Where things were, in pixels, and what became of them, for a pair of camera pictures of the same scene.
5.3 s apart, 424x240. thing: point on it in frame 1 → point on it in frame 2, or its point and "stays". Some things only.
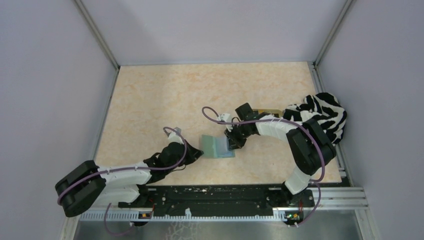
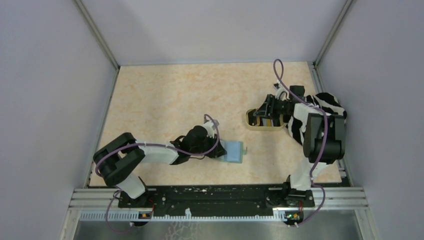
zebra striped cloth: (324, 107) stays
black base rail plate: (220, 200) stays
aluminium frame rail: (338, 198) stays
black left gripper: (193, 154) → (219, 151)
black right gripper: (234, 143) → (267, 108)
